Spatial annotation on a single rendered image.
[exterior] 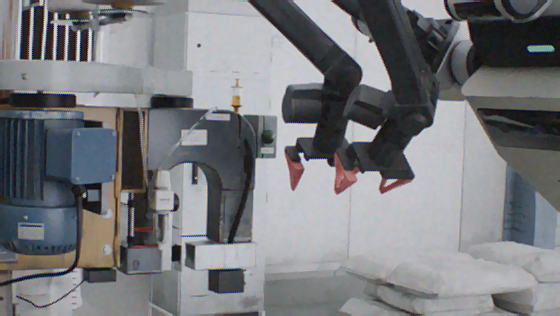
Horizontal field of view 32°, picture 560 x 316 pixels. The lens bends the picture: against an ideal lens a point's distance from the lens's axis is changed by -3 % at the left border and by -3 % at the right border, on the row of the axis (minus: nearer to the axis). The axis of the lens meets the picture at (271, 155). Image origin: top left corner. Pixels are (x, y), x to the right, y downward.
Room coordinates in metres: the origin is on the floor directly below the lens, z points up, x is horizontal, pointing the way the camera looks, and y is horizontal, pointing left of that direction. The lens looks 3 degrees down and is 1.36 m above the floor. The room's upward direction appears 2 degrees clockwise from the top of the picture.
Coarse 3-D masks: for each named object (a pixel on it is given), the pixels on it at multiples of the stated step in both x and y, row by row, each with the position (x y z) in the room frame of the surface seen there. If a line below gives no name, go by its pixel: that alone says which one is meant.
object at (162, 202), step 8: (160, 176) 1.93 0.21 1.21; (168, 176) 1.94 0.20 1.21; (160, 184) 1.93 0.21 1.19; (168, 184) 1.94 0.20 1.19; (152, 192) 1.94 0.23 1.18; (160, 192) 1.92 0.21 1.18; (168, 192) 1.93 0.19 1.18; (152, 200) 1.94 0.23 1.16; (160, 200) 1.92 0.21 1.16; (168, 200) 1.93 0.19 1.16; (152, 208) 1.94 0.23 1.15; (160, 208) 1.92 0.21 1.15; (168, 208) 1.93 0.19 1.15; (152, 216) 1.96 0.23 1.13; (160, 248) 1.94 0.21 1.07
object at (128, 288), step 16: (80, 272) 2.58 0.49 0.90; (80, 288) 2.58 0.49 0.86; (96, 288) 2.45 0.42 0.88; (112, 288) 2.34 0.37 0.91; (128, 288) 2.25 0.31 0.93; (144, 288) 2.16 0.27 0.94; (96, 304) 2.45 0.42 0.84; (112, 304) 2.34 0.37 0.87; (128, 304) 2.25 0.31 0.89; (144, 304) 2.16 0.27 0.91
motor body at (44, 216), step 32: (0, 128) 1.71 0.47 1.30; (32, 128) 1.68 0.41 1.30; (64, 128) 1.70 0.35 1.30; (0, 160) 1.71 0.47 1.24; (32, 160) 1.68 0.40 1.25; (0, 192) 1.71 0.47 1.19; (32, 192) 1.68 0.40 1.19; (64, 192) 1.70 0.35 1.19; (0, 224) 1.70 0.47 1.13; (32, 224) 1.66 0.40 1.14; (64, 224) 1.69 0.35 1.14
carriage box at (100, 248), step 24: (96, 120) 1.92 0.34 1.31; (120, 120) 1.94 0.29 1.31; (120, 144) 1.94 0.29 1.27; (120, 168) 1.94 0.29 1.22; (96, 216) 1.93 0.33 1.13; (96, 240) 1.93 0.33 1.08; (0, 264) 1.84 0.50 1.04; (24, 264) 1.86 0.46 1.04; (48, 264) 1.88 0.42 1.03; (96, 264) 1.93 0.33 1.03
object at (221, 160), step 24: (168, 96) 2.05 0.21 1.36; (168, 120) 1.99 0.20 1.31; (192, 120) 2.01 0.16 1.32; (216, 120) 2.04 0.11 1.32; (240, 120) 2.06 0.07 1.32; (168, 144) 1.99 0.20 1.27; (216, 144) 2.04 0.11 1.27; (240, 144) 2.07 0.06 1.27; (168, 168) 1.99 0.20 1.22; (216, 168) 2.04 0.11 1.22; (240, 168) 2.07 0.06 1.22; (144, 192) 1.97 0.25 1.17; (216, 192) 2.07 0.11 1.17; (240, 192) 2.07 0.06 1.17; (144, 216) 1.97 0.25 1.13; (216, 216) 2.06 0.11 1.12; (144, 240) 1.97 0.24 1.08; (216, 240) 2.06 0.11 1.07; (240, 240) 2.07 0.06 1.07
